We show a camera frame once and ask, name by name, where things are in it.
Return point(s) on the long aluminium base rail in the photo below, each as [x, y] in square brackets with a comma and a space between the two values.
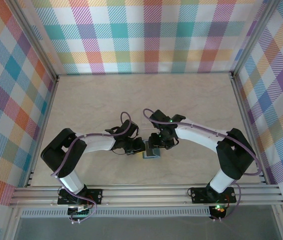
[144, 195]

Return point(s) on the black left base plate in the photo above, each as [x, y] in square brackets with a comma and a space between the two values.
[95, 196]

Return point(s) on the controller board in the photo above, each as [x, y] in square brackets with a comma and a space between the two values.
[79, 212]
[219, 210]

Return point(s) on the right controller board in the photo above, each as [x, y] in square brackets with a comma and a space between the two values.
[219, 210]

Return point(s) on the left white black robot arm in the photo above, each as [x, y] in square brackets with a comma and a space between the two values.
[64, 155]

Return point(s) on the left controller board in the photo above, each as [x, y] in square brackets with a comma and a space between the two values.
[79, 212]

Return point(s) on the teal card holder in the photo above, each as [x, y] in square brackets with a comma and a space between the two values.
[154, 155]

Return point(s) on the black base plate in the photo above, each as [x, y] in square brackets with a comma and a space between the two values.
[95, 196]
[199, 195]

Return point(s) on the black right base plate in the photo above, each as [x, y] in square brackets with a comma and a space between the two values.
[199, 195]

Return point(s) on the aluminium side rail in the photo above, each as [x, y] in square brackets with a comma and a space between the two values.
[47, 117]
[242, 110]

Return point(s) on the aluminium corner post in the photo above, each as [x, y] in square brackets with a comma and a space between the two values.
[252, 37]
[35, 42]

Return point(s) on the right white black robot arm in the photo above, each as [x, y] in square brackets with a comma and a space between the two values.
[234, 155]

